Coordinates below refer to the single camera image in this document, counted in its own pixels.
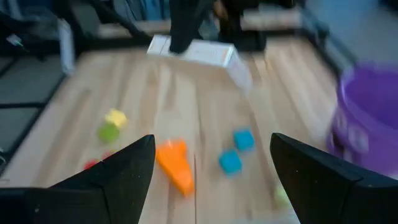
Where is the white upright post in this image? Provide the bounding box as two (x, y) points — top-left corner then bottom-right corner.
(58, 18), (75, 75)

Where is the blue square toy block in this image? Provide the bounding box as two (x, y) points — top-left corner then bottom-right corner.
(218, 149), (243, 175)
(233, 127), (256, 152)

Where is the purple bucket with face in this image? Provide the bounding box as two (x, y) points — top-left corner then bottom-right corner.
(325, 61), (398, 180)

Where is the lime green square block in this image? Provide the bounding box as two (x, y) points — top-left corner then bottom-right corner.
(98, 123), (121, 144)

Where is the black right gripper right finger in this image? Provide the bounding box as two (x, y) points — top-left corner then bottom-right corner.
(269, 133), (398, 224)

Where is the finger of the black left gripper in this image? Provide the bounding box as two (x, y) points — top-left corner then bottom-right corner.
(219, 0), (249, 43)
(169, 0), (215, 54)

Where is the black floor stand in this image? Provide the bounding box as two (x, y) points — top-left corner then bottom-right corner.
(0, 9), (63, 62)

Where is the pale yellow square block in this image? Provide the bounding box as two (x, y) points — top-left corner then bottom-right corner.
(104, 108), (128, 128)

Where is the orange wedge toy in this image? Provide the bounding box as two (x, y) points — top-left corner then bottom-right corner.
(155, 139), (196, 197)

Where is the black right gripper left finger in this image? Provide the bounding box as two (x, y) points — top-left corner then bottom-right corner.
(0, 134), (155, 224)

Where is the red stepped toy block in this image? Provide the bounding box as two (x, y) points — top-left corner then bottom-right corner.
(83, 151), (116, 170)

